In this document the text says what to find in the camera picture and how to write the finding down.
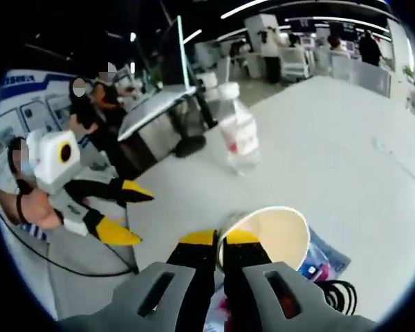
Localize clear plastic water bottle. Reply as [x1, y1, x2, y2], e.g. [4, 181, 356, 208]
[216, 82, 262, 176]

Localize person's left hand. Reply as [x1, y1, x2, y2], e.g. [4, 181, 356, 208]
[22, 189, 64, 230]

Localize white blue wall display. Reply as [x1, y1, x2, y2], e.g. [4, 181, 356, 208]
[0, 68, 75, 156]

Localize white blue plastic bag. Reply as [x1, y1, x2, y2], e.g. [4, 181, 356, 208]
[297, 226, 353, 277]

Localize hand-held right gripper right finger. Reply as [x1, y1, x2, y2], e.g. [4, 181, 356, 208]
[222, 230, 333, 332]

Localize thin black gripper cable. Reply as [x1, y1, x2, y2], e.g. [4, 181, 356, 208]
[0, 207, 140, 278]

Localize white table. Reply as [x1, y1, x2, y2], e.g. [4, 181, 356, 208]
[124, 74, 415, 322]

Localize white office chair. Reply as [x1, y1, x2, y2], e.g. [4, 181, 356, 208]
[279, 46, 312, 80]

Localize black wrist strap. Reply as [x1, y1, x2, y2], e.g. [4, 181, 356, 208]
[15, 192, 26, 223]

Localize grey desk partition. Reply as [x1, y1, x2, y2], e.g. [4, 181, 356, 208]
[331, 55, 392, 96]

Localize small blue wrapper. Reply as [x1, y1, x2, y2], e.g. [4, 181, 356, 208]
[304, 257, 335, 283]

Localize ceiling light strip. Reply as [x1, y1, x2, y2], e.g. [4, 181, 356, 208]
[220, 0, 275, 19]

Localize white paper cup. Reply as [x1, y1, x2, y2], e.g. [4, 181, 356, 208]
[216, 206, 312, 274]

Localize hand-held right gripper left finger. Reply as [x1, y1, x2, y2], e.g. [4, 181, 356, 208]
[110, 228, 218, 332]

